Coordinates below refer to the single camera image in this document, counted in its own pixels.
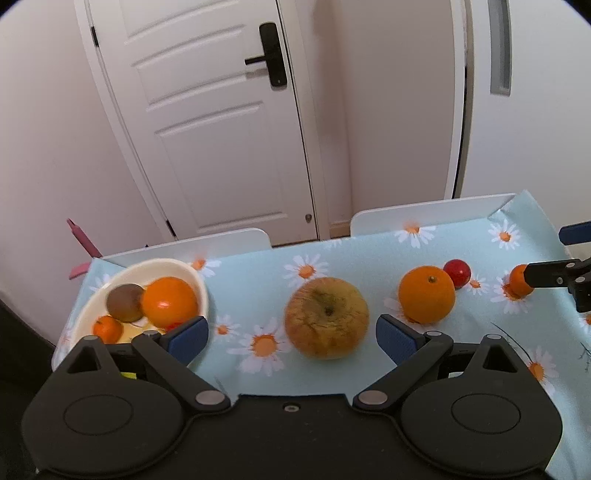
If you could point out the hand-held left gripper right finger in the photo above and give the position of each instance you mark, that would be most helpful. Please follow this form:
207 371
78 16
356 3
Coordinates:
396 337

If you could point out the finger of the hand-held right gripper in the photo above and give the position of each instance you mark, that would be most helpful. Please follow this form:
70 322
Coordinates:
577 234
554 274

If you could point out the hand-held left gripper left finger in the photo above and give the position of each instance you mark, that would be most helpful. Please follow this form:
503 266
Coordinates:
189 338

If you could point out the red cherry tomato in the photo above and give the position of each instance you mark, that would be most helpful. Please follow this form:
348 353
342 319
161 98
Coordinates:
458 273
171 326

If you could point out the small tangerine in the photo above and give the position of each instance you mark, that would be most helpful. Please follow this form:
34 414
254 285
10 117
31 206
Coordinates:
107 330
518 282

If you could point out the large orange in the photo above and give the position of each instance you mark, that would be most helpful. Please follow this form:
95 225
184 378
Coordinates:
168 301

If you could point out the yellow cartoon plate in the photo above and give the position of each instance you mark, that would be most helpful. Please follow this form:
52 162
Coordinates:
184 277

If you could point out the wrinkled yellow-red apple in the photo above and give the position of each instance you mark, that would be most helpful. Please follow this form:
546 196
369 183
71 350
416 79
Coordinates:
327 318

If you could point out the brown kiwi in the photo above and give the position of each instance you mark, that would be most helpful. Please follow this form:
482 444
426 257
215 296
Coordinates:
124 302

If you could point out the medium orange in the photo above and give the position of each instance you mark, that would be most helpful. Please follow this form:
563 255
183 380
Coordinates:
427 295

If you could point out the blue daisy tablecloth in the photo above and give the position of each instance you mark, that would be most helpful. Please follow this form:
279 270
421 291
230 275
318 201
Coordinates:
378 258

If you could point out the white cabinet door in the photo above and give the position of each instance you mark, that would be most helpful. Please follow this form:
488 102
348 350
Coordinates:
545 115

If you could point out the dark cloth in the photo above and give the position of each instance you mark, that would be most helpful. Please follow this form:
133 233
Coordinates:
18 369

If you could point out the white panel door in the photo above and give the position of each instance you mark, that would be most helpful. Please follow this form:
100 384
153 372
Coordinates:
207 138

